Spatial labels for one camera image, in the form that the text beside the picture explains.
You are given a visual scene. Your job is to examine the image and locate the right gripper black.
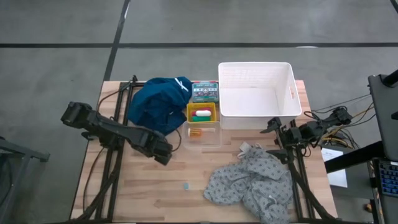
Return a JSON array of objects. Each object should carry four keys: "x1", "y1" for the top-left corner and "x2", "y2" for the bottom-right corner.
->
[{"x1": 260, "y1": 116, "x2": 304, "y2": 165}]

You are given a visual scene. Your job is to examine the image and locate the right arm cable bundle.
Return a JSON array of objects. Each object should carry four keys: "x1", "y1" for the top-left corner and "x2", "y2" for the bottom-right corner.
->
[{"x1": 310, "y1": 94, "x2": 377, "y2": 149}]

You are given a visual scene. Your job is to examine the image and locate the grey metal cart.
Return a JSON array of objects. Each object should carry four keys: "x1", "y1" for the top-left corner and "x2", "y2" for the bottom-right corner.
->
[{"x1": 0, "y1": 136, "x2": 50, "y2": 224}]

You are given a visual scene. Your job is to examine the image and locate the green first aid kit box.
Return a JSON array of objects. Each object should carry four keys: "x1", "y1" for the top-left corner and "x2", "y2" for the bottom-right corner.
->
[{"x1": 190, "y1": 81, "x2": 220, "y2": 104}]

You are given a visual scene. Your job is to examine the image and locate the clear plastic container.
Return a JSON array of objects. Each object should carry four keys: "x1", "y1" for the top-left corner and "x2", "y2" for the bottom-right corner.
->
[{"x1": 182, "y1": 121, "x2": 224, "y2": 150}]

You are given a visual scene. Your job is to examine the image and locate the brown cable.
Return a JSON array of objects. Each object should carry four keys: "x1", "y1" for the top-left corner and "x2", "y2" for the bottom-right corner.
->
[{"x1": 82, "y1": 146, "x2": 105, "y2": 213}]

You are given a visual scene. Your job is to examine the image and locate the orange pill bottle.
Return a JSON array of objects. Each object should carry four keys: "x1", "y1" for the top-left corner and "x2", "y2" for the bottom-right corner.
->
[{"x1": 187, "y1": 128, "x2": 216, "y2": 138}]

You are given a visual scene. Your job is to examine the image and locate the white paper sheet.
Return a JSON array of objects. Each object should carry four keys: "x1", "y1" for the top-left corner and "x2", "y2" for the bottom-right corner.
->
[{"x1": 321, "y1": 147, "x2": 348, "y2": 189}]

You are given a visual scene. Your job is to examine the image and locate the large white plastic basket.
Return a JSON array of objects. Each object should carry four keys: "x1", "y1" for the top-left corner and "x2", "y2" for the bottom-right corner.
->
[{"x1": 218, "y1": 62, "x2": 303, "y2": 131}]

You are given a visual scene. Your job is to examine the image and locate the dark blue scrub garment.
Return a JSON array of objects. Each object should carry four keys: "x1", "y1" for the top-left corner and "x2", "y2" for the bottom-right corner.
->
[{"x1": 127, "y1": 76, "x2": 194, "y2": 136}]

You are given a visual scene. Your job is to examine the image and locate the red capsule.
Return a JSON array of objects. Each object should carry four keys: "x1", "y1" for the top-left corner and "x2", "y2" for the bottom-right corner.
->
[{"x1": 190, "y1": 108, "x2": 215, "y2": 118}]

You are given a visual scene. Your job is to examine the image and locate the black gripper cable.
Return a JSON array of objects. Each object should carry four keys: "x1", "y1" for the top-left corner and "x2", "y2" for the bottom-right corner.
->
[{"x1": 169, "y1": 129, "x2": 183, "y2": 153}]

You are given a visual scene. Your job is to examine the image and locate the grey patterned hospital gown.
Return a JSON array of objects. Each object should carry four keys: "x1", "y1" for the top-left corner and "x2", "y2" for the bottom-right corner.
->
[{"x1": 203, "y1": 142, "x2": 295, "y2": 224}]

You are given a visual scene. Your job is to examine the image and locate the black monitor panel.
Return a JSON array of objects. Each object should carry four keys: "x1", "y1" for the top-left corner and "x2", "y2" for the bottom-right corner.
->
[{"x1": 368, "y1": 70, "x2": 398, "y2": 162}]

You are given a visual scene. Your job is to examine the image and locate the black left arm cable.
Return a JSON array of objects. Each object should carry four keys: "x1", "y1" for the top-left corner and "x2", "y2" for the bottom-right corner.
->
[{"x1": 96, "y1": 81, "x2": 131, "y2": 113}]

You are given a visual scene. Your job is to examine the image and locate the blue backlit keyboard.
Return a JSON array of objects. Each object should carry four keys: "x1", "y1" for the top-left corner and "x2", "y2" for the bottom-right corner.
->
[{"x1": 377, "y1": 160, "x2": 398, "y2": 198}]

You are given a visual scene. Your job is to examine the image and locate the black support beam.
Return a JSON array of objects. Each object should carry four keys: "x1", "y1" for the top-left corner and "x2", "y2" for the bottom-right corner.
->
[{"x1": 324, "y1": 140, "x2": 386, "y2": 174}]

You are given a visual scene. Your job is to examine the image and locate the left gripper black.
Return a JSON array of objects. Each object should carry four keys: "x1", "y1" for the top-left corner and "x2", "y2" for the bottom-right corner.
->
[{"x1": 150, "y1": 133, "x2": 174, "y2": 167}]

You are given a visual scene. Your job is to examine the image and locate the small yellow plastic basket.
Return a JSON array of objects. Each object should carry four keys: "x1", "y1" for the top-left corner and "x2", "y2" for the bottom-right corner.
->
[{"x1": 186, "y1": 102, "x2": 218, "y2": 124}]

